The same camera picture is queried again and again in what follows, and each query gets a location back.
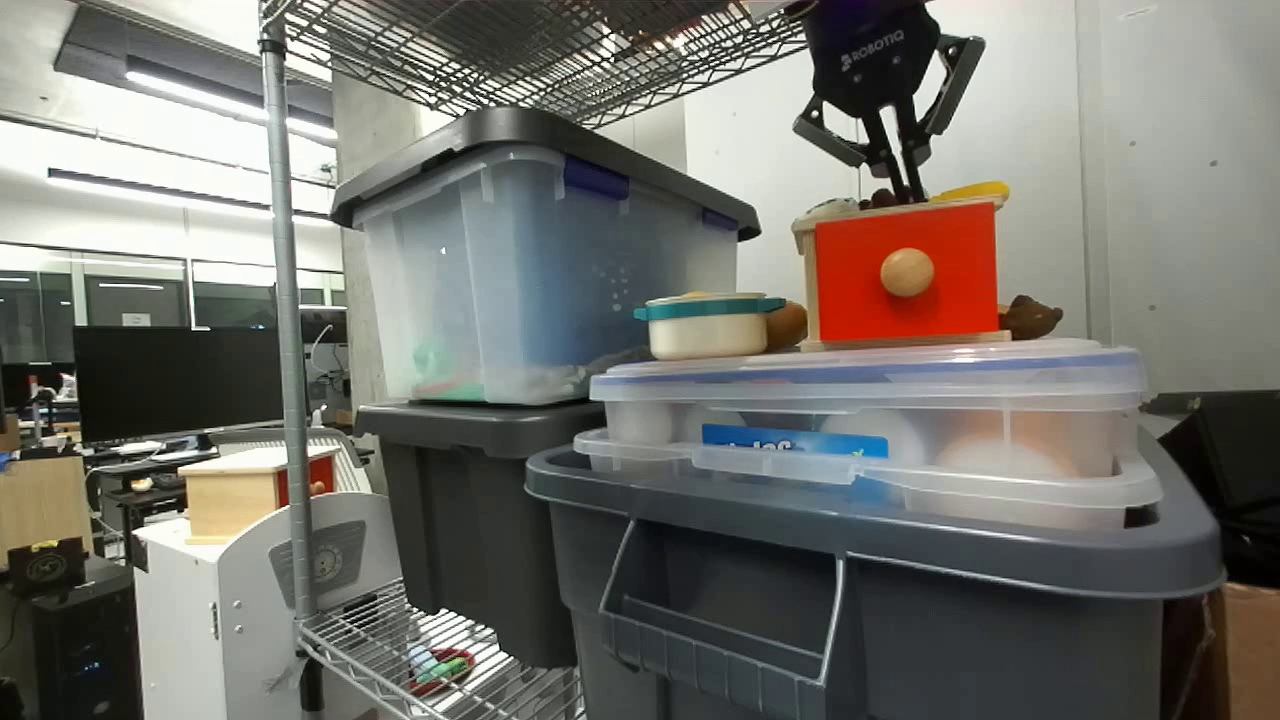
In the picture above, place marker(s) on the clear flat storage container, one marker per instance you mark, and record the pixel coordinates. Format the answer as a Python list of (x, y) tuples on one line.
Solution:
[(1040, 502)]

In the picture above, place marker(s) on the red drawer with wooden knob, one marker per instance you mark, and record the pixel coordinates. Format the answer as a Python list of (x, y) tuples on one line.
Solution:
[(855, 303)]

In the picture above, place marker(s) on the clear tote with dark lid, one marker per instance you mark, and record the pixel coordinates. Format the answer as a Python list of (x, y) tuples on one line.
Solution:
[(507, 280)]

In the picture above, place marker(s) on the small pale wooden box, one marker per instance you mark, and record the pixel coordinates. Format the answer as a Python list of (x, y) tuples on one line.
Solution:
[(227, 502)]

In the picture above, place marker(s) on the dark brown toy food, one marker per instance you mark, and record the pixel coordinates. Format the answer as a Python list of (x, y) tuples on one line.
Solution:
[(1034, 318)]

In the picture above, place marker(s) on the long ceiling light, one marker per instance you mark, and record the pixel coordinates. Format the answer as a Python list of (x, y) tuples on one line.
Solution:
[(202, 188), (227, 107)]

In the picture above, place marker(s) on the clear flat container blue rim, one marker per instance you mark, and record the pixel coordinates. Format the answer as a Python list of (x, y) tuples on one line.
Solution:
[(1014, 403)]

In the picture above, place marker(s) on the white toy cabinet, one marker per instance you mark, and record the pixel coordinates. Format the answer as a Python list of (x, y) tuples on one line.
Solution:
[(202, 626)]

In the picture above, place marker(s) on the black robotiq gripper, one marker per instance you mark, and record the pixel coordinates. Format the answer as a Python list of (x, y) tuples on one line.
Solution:
[(864, 52)]

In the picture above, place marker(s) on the light brown toy food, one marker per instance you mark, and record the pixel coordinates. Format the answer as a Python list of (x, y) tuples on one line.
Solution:
[(790, 326)]

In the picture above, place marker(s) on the large grey tote bin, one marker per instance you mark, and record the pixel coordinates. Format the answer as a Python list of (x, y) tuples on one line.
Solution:
[(934, 641)]

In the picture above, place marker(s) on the black computer tower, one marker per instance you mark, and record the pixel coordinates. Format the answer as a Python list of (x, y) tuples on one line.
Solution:
[(83, 647)]

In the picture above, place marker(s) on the small green red toy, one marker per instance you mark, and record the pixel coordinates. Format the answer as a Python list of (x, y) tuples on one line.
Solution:
[(432, 665)]

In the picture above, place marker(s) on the dark grey tote bin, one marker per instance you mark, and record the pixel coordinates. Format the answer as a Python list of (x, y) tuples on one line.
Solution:
[(464, 522)]

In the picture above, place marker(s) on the yellow toy food piece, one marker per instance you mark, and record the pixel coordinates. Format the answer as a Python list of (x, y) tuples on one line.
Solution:
[(980, 194)]

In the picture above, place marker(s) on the brown cardboard box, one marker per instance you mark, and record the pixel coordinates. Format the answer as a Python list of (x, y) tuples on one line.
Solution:
[(1255, 654)]

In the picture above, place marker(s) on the tan wooden crate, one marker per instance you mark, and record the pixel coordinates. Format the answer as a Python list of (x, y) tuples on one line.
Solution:
[(41, 502)]

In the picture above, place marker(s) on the red wooden box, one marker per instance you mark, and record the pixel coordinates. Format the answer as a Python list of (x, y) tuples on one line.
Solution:
[(804, 275)]

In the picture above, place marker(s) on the black computer monitor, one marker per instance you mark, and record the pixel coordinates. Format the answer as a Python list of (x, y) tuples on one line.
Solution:
[(175, 382)]

